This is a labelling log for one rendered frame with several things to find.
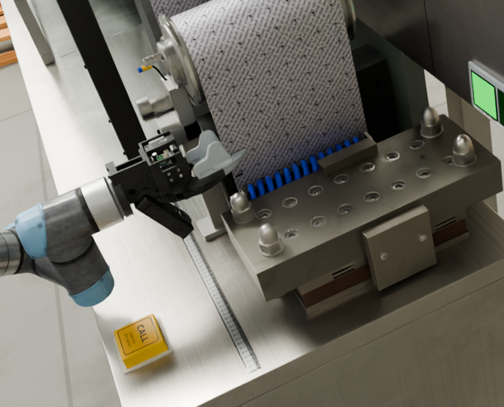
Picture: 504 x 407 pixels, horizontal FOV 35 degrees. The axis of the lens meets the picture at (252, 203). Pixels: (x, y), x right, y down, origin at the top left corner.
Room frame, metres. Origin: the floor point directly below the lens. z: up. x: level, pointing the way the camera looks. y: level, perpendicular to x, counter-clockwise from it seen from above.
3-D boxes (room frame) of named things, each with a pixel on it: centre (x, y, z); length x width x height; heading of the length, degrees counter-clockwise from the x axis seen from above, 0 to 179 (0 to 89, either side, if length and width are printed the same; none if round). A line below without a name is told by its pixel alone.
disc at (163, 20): (1.09, 0.03, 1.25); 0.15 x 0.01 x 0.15; 9
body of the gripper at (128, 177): (1.02, 0.13, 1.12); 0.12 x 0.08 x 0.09; 99
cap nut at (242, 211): (0.96, 0.02, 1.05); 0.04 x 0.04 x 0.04
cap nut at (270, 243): (0.87, -0.01, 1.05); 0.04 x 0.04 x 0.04
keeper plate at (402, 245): (0.85, -0.19, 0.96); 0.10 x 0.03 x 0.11; 99
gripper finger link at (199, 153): (1.05, 0.03, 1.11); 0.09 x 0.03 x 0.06; 100
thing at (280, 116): (1.05, -0.10, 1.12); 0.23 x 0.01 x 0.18; 99
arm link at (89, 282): (1.01, 0.30, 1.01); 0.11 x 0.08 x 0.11; 42
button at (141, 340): (0.90, 0.24, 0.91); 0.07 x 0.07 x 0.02; 9
